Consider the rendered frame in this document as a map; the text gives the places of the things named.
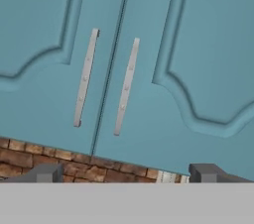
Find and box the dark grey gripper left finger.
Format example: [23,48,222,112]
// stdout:
[4,163,64,183]

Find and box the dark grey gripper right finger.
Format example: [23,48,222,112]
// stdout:
[188,163,253,183]

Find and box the teal cabinet door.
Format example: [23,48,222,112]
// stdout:
[0,0,133,158]
[91,0,254,182]

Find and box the white ribbed object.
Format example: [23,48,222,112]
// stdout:
[155,169,191,183]

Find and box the silver bar door handle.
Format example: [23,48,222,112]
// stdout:
[113,37,141,137]
[72,28,100,128]

